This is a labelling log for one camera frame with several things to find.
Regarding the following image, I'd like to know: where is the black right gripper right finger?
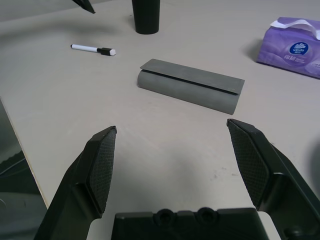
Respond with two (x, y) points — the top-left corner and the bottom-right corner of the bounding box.
(226, 118), (320, 240)

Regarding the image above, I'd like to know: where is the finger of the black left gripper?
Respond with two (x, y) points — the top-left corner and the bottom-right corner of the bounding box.
(71, 0), (97, 15)

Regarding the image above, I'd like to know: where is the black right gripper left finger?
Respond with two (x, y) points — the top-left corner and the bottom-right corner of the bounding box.
(33, 125), (118, 240)

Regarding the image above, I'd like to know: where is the white marker black cap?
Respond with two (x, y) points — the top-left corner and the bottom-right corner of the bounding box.
(70, 43), (117, 58)

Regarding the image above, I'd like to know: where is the grey glasses case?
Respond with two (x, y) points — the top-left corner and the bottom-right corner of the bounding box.
(136, 58), (246, 116)

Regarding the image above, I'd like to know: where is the black plastic cup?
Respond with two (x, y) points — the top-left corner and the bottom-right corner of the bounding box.
(131, 0), (160, 35)

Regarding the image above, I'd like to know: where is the purple tissue pack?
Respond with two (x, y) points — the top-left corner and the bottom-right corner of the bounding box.
(255, 16), (320, 80)

